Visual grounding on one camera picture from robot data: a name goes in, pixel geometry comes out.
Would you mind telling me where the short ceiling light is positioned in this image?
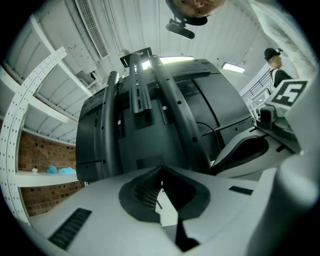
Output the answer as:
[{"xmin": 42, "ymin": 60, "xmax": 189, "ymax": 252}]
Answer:
[{"xmin": 221, "ymin": 61, "xmax": 246, "ymax": 74}]

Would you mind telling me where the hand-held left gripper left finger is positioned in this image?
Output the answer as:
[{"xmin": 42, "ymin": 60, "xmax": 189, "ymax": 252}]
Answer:
[{"xmin": 29, "ymin": 165, "xmax": 181, "ymax": 256}]

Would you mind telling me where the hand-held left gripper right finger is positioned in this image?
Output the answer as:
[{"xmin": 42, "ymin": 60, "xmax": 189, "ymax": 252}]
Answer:
[{"xmin": 161, "ymin": 166, "xmax": 278, "ymax": 256}]

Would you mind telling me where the metal railing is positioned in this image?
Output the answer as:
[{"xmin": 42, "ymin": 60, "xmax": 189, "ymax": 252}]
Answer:
[{"xmin": 239, "ymin": 74, "xmax": 274, "ymax": 104}]

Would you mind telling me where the person's head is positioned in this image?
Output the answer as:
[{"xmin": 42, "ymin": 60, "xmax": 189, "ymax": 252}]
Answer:
[{"xmin": 166, "ymin": 0, "xmax": 226, "ymax": 26}]

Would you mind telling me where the white metal shelf rack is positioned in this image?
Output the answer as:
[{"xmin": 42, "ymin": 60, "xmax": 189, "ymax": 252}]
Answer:
[{"xmin": 0, "ymin": 13, "xmax": 94, "ymax": 227}]

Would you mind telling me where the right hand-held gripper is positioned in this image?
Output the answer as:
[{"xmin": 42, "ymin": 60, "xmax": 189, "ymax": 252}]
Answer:
[{"xmin": 210, "ymin": 79, "xmax": 320, "ymax": 180}]

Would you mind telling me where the black screen stand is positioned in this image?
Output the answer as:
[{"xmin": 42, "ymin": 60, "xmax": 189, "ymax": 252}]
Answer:
[{"xmin": 100, "ymin": 46, "xmax": 213, "ymax": 177}]

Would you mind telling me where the person's right forearm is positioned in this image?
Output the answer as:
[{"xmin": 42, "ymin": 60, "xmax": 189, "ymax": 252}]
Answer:
[{"xmin": 249, "ymin": 0, "xmax": 319, "ymax": 82}]

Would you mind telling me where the long ceiling light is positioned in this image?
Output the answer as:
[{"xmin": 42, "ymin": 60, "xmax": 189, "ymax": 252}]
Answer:
[{"xmin": 141, "ymin": 55, "xmax": 195, "ymax": 70}]

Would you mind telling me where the black cable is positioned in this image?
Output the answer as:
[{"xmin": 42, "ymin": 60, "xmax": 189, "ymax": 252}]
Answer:
[{"xmin": 196, "ymin": 121, "xmax": 224, "ymax": 154}]

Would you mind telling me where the black head camera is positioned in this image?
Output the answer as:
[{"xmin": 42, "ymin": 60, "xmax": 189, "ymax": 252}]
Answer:
[{"xmin": 165, "ymin": 17, "xmax": 196, "ymax": 40}]

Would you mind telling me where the white ceiling air vent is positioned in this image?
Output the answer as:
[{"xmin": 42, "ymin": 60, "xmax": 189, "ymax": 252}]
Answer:
[{"xmin": 74, "ymin": 0, "xmax": 110, "ymax": 60}]

